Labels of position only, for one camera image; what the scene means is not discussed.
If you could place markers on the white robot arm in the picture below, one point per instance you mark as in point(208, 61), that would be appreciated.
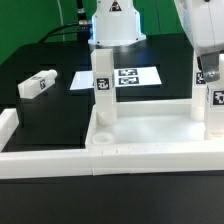
point(116, 23)

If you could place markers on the white desk top tray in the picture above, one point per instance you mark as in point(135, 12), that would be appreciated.
point(164, 125)

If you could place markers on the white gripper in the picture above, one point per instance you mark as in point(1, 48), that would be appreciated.
point(203, 24)

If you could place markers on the white obstacle fence frame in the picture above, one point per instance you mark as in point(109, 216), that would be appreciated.
point(102, 161)

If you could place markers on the fiducial marker sheet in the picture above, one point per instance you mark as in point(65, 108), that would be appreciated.
point(124, 77)

